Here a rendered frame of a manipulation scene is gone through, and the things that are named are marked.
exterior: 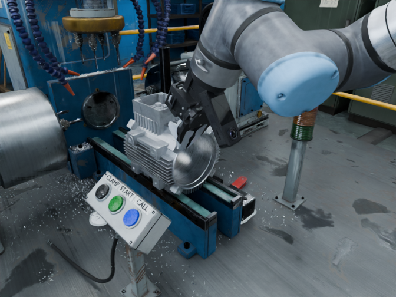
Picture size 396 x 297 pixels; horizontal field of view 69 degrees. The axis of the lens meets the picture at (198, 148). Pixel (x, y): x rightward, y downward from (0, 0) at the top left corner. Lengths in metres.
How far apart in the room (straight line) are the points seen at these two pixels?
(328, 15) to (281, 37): 3.67
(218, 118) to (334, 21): 3.55
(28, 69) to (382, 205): 1.24
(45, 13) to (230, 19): 0.83
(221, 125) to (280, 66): 0.20
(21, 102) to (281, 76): 0.68
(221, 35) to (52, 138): 0.56
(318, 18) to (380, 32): 3.68
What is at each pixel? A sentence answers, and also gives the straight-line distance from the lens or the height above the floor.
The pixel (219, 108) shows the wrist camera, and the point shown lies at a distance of 0.54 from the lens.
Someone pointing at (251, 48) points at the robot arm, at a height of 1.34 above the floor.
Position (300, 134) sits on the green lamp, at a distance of 0.86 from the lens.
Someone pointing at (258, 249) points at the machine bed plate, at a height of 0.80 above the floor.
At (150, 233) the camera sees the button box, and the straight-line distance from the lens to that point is 0.51.
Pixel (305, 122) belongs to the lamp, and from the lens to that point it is 0.85.
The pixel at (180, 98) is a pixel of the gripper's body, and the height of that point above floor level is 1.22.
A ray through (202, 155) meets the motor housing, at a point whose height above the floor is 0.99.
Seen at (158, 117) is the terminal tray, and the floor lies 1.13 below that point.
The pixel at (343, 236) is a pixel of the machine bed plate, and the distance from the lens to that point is 0.94.
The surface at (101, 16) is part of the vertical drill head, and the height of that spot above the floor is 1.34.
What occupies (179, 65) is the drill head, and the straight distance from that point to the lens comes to 1.13.
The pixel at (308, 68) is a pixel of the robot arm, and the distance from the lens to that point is 0.36.
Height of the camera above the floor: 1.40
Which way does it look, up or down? 28 degrees down
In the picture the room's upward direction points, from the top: straight up
